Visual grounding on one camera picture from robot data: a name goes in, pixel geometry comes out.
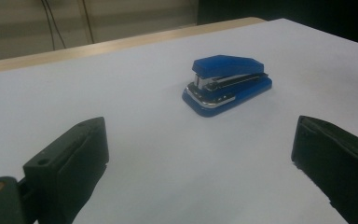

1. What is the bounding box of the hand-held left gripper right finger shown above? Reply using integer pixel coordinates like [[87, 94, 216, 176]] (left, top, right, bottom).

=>
[[291, 115, 358, 224]]

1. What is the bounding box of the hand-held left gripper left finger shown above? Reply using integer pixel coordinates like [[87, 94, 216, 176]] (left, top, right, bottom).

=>
[[18, 117, 110, 224]]

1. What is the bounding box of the blue stapler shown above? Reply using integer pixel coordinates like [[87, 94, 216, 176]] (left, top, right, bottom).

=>
[[181, 54, 273, 119]]

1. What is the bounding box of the black curtain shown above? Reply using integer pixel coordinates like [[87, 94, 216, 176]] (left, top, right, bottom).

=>
[[197, 0, 358, 49]]

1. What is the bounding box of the black cable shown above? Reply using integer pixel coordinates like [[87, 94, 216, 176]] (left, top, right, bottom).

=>
[[44, 0, 67, 49], [40, 0, 57, 51]]

